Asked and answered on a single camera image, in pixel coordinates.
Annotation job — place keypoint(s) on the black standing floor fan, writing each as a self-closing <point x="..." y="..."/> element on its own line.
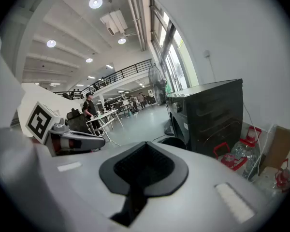
<point x="162" y="83"/>

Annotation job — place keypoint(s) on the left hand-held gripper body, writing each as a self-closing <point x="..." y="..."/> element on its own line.
<point x="39" y="122"/>

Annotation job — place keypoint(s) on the white ceiling air unit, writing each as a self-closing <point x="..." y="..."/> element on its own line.
<point x="113" y="20"/>

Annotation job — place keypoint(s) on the white wall socket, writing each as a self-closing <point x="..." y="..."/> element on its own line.
<point x="206" y="53"/>

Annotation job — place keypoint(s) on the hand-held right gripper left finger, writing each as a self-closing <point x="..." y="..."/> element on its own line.
<point x="82" y="185"/>

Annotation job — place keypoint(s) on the round ceiling light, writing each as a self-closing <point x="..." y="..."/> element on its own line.
<point x="89" y="60"/>
<point x="121" y="40"/>
<point x="95" y="2"/>
<point x="51" y="43"/>

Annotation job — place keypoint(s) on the black office chair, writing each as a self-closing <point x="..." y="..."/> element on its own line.
<point x="77" y="123"/>

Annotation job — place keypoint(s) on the white table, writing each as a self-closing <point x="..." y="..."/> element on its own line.
<point x="104" y="116"/>

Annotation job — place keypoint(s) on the flat brown cardboard sheet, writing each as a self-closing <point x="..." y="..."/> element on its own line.
<point x="280" y="146"/>

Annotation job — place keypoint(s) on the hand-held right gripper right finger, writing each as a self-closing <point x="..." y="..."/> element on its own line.
<point x="203" y="192"/>

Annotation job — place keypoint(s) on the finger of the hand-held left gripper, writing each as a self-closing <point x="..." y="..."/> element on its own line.
<point x="91" y="141"/>

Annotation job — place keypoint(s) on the green hanging garment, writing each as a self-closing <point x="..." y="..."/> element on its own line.
<point x="168" y="87"/>

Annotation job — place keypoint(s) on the person's light grey shirt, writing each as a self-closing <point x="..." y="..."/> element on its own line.
<point x="7" y="100"/>

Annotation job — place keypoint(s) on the black metal railing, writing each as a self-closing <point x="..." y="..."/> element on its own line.
<point x="116" y="74"/>

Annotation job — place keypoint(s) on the glass window black frame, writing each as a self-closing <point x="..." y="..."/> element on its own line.
<point x="176" y="57"/>

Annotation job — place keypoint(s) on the large black machine cabinet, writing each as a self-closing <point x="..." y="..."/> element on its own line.
<point x="215" y="115"/>

